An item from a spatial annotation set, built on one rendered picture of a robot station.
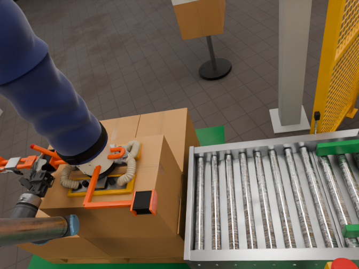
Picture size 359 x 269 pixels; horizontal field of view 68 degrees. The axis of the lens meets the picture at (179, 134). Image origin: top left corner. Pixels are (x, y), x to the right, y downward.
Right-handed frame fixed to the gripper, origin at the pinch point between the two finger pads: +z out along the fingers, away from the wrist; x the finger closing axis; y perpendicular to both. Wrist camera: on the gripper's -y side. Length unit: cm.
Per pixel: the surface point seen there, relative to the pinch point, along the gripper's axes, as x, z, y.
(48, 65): 49, 0, 38
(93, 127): 18.8, -0.8, 37.9
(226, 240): -58, -22, 81
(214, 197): -52, 1, 76
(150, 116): -53, 77, 25
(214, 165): -52, 23, 77
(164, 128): -53, 61, 39
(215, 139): -108, 90, 69
